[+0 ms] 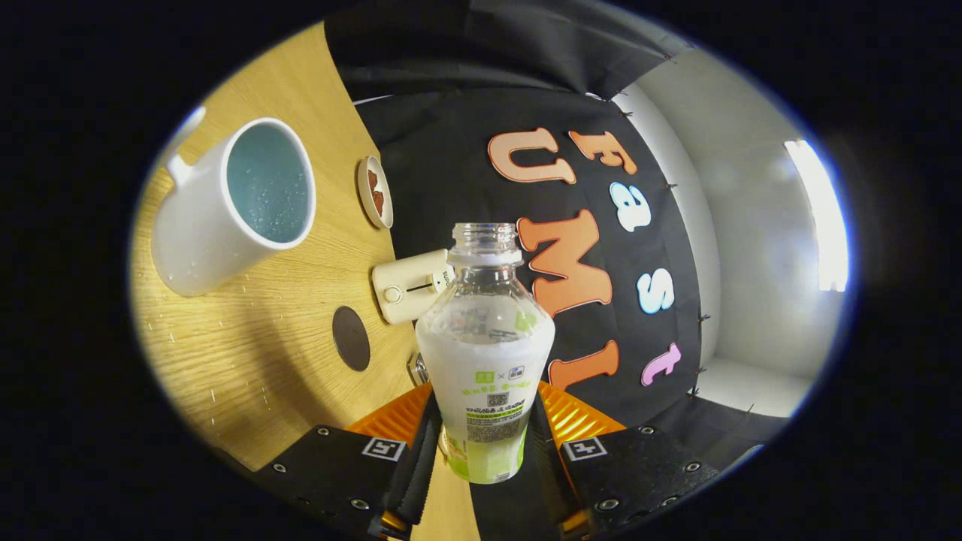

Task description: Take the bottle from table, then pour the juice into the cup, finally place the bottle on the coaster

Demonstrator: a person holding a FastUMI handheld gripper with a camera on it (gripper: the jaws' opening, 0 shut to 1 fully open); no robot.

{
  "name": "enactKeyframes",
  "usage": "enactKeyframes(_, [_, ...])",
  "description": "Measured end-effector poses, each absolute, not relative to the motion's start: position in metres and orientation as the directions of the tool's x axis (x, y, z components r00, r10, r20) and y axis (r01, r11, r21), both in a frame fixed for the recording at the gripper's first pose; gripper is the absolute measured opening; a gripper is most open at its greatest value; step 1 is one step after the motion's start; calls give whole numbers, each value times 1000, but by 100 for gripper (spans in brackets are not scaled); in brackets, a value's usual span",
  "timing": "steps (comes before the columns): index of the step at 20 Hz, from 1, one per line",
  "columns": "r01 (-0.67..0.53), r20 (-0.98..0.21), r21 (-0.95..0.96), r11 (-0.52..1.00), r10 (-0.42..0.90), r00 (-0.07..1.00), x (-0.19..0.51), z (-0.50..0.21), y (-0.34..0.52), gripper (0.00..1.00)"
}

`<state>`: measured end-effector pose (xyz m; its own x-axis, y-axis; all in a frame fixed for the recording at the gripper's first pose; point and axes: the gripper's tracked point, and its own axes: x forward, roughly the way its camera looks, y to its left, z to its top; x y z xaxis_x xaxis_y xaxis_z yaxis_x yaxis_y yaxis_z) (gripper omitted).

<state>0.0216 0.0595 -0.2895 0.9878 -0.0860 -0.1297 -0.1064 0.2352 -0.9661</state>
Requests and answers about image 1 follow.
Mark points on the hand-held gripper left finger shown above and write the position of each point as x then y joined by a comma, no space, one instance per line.
331,466

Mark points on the cream white toaster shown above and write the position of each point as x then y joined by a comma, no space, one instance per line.
406,289

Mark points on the small white bowl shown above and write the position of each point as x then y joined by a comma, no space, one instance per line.
374,191

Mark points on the wooden table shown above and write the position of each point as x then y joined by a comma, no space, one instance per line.
263,353

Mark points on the black backdrop cloth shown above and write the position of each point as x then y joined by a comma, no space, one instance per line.
451,150

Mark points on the white cup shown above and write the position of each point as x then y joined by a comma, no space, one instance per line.
195,233

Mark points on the clear juice bottle green label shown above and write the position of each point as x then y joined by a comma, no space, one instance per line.
485,361

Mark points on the dark brown round coaster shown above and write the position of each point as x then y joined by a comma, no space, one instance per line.
351,338

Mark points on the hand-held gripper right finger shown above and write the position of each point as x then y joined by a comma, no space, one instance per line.
639,466

